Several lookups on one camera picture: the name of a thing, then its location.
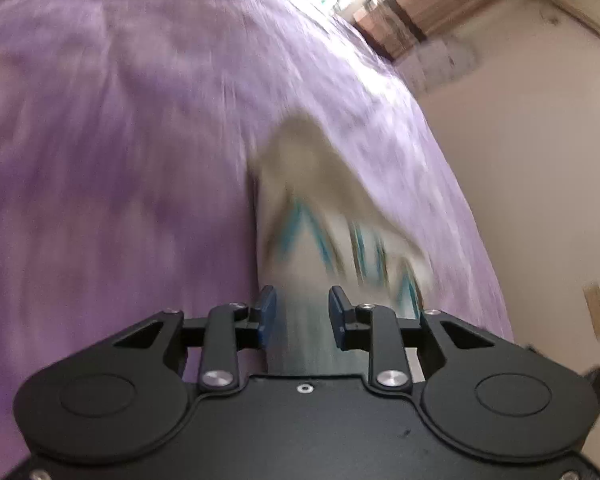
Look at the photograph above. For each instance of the white Nevada sweatshirt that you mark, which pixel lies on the white Nevada sweatshirt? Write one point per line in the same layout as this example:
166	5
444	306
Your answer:
317	227

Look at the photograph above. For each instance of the brown striped curtain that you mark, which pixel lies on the brown striped curtain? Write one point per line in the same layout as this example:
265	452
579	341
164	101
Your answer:
392	27

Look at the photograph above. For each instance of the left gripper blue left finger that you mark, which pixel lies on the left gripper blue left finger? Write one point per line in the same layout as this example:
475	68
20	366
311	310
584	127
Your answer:
226	330

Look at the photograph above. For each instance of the wall switch plate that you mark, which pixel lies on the wall switch plate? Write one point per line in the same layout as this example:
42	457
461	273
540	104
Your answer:
591	294

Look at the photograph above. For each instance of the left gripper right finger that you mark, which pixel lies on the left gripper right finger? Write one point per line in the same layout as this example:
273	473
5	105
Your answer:
435	336

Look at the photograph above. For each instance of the purple bedspread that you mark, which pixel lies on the purple bedspread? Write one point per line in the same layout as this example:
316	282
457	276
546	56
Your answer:
126	127

